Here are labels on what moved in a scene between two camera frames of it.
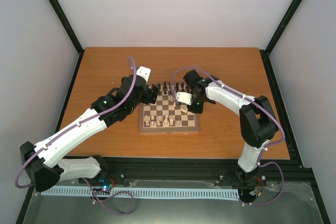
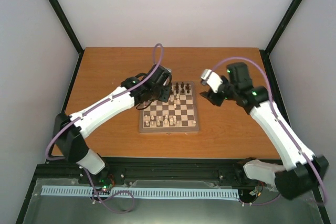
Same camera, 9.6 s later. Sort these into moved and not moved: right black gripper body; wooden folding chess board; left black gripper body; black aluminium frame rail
Moved: right black gripper body; left black gripper body
Not moved: black aluminium frame rail; wooden folding chess board
